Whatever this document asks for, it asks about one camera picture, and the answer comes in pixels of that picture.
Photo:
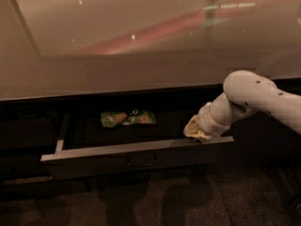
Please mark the dark right cabinet door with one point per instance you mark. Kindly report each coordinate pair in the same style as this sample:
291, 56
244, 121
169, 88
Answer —
259, 141

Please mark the green snack bag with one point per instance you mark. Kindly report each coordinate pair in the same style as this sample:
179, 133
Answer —
114, 119

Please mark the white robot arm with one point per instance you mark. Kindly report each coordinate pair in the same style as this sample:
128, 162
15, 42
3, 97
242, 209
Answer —
244, 94

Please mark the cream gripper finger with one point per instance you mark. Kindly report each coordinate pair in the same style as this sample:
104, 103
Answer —
193, 124
199, 134

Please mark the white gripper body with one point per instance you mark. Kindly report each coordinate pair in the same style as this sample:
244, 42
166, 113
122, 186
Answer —
207, 121

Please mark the dark drawer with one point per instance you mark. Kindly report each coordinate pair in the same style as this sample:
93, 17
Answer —
85, 148
21, 165
26, 133
40, 187

